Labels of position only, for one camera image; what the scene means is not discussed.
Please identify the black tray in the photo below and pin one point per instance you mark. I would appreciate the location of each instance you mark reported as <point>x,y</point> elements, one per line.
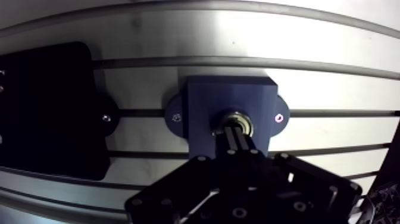
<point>50,109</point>

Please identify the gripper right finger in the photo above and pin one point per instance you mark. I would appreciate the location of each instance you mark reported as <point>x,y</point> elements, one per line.
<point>297,184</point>

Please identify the dark blue-grey housing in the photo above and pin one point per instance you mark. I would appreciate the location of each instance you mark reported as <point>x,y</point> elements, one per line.
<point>228,109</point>

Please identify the steel bearing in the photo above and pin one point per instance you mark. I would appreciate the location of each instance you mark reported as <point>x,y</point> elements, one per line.
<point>235,120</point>

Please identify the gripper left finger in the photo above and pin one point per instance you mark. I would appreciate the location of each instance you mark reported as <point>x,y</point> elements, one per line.
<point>187,187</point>

